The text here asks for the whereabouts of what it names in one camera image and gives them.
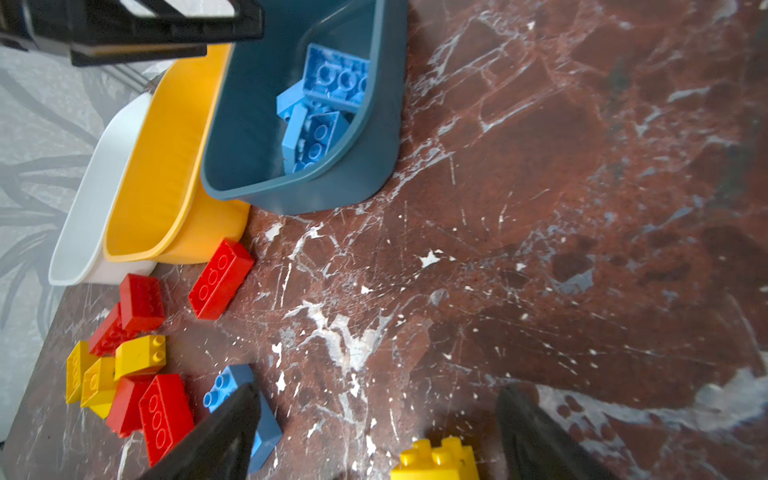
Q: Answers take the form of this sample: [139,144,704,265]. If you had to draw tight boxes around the yellow plastic container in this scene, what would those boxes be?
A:
[104,44,249,264]

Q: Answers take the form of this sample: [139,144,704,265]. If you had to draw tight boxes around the teal plastic container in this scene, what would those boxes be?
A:
[200,1,408,215]

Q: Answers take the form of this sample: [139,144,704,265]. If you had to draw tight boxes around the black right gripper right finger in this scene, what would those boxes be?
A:
[496,385,616,479]

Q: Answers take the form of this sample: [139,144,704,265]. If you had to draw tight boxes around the yellow lego brick cluster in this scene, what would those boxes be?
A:
[115,335,167,380]
[80,357,118,419]
[65,341,99,404]

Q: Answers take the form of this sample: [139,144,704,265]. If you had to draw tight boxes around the yellow lego brick cluster upper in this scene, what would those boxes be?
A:
[115,335,167,380]

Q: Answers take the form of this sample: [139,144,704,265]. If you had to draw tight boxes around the yellow lego brick cluster middle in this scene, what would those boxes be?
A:
[80,357,118,419]

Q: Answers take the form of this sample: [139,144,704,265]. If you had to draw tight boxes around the red lego brick upper left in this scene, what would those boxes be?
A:
[119,274,166,333]

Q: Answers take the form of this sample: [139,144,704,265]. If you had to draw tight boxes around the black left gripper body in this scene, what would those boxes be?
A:
[1,0,78,66]

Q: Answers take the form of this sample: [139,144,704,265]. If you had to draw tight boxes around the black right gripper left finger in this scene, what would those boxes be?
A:
[141,415,252,480]

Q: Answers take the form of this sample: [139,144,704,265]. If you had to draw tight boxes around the blue lego brick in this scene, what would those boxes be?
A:
[276,81,309,175]
[290,111,349,173]
[203,364,283,475]
[301,43,370,114]

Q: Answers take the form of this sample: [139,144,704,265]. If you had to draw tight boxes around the red lego brick near yellow container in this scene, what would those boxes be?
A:
[188,239,255,321]

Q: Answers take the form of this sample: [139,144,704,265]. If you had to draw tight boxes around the red long lego brick centre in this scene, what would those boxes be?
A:
[138,374,195,467]

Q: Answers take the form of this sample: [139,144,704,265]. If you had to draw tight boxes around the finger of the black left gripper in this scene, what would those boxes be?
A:
[68,1,265,66]

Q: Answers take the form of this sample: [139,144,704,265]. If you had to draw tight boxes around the yellow lego brick centre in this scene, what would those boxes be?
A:
[390,437,479,480]

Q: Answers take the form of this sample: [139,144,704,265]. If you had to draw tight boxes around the red lego brick long left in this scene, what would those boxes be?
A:
[88,302,137,357]

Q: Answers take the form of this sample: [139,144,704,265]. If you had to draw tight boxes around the small red lego brick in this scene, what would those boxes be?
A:
[106,375,153,438]

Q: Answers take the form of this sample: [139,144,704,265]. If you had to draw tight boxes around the yellow lego brick cluster lower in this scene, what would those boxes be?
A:
[65,341,99,404]

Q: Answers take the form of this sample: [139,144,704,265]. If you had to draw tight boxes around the white plastic container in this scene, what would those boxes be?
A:
[48,93,157,287]

